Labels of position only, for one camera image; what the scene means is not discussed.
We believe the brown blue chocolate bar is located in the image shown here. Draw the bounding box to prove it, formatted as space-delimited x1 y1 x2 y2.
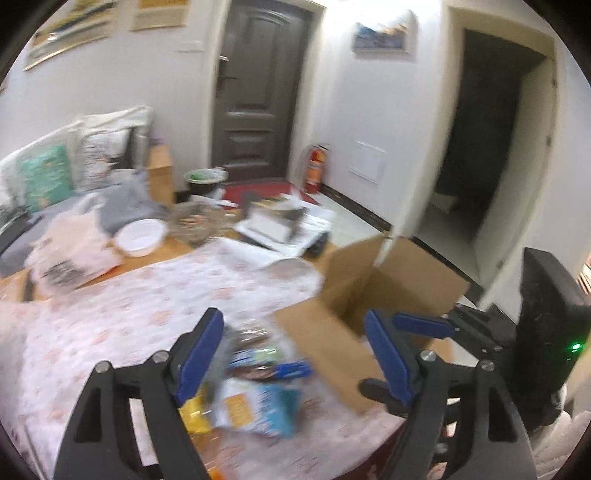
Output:
228 360 315 382

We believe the yellow snack packet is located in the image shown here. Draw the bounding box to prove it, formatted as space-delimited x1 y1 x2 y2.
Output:
178 389 213 435

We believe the blue cracker packet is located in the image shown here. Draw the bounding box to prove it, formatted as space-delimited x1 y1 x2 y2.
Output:
212 378 301 438

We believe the grey silver snack packet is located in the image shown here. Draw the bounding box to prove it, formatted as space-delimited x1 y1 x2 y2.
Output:
202 326 239 403

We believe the cardboard box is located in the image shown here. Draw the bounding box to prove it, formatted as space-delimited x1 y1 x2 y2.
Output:
274 236 469 413

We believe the pink patterned tablecloth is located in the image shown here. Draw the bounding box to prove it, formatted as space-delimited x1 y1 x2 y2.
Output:
1 239 401 479

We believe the silver tissue box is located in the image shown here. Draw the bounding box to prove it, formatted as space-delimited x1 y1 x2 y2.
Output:
246 201 305 244

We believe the white printed plastic bag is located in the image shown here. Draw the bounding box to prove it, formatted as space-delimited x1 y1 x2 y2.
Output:
25 209 122 297

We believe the red fire extinguisher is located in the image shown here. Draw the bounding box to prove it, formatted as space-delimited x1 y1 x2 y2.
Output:
304 144 331 194

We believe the white plastic bowl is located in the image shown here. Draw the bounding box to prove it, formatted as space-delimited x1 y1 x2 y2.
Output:
113 219 168 258

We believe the clear snack tray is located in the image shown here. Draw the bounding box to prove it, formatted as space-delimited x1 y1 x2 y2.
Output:
166 202 238 247

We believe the green waste bin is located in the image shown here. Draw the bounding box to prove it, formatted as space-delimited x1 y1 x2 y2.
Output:
184 167 228 196

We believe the teal tree cushion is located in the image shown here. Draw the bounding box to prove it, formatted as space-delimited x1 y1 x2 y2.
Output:
19 143 73 213

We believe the mountain canvas painting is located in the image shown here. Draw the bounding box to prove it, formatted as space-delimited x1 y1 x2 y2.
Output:
352 10 418 56

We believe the grey sofa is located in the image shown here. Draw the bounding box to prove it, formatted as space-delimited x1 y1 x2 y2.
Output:
1 106 168 277

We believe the dark entrance door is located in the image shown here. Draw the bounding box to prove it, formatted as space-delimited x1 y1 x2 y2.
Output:
211 1 311 182

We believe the square golden tree painting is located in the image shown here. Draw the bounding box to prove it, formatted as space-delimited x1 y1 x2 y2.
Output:
130 0 191 32

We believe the wide landscape painting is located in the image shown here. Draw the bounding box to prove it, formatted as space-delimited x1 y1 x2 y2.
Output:
23 1 119 71

